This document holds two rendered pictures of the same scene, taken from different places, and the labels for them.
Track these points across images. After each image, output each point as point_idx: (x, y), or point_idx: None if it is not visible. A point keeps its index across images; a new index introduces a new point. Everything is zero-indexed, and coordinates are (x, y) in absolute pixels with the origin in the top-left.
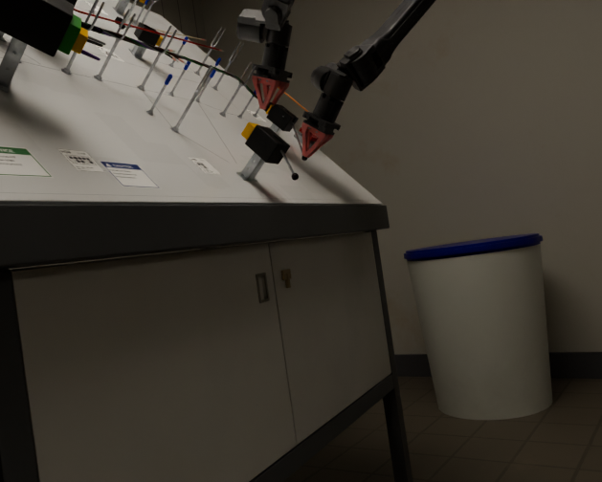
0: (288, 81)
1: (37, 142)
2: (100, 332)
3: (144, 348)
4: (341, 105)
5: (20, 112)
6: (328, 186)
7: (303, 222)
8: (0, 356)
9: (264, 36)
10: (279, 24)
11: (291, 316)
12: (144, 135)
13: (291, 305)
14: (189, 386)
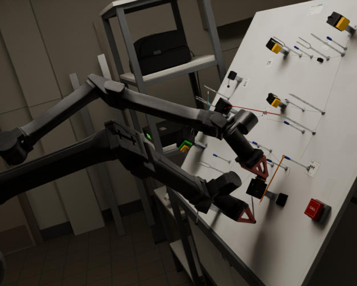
0: (248, 168)
1: (189, 172)
2: (193, 222)
3: (200, 233)
4: (217, 206)
5: (197, 160)
6: (259, 249)
7: (218, 246)
8: (185, 212)
9: (242, 132)
10: (217, 138)
11: (235, 278)
12: (213, 175)
13: (234, 274)
14: (209, 253)
